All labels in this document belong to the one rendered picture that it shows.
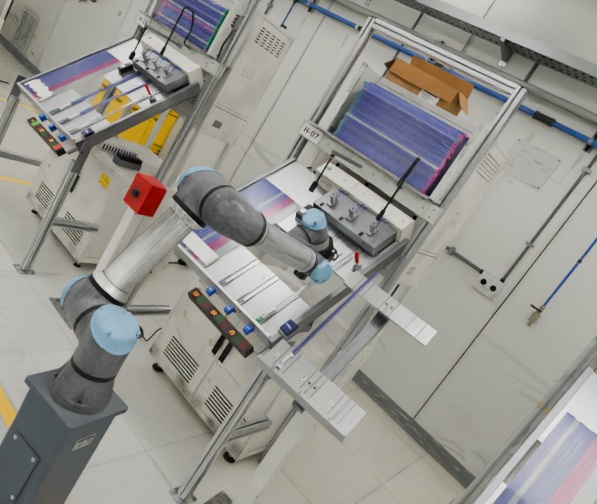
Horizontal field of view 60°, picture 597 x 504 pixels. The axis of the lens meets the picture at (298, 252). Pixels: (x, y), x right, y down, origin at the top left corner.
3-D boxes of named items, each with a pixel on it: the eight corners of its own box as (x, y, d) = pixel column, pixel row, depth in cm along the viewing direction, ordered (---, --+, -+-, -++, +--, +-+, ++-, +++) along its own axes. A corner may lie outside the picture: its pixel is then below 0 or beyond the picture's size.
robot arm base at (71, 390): (72, 421, 120) (90, 389, 117) (36, 378, 125) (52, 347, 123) (120, 404, 133) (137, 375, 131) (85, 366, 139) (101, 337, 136)
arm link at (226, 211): (244, 201, 119) (343, 264, 157) (221, 179, 126) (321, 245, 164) (213, 240, 121) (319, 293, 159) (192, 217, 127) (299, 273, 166)
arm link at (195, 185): (63, 335, 124) (227, 177, 127) (46, 297, 133) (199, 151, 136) (98, 350, 134) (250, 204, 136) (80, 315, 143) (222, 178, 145)
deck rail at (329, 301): (272, 352, 178) (271, 342, 174) (268, 348, 179) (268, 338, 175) (407, 250, 210) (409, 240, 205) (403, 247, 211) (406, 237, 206)
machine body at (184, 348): (228, 472, 217) (305, 358, 203) (141, 360, 252) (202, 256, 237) (308, 439, 272) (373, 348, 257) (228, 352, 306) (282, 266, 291)
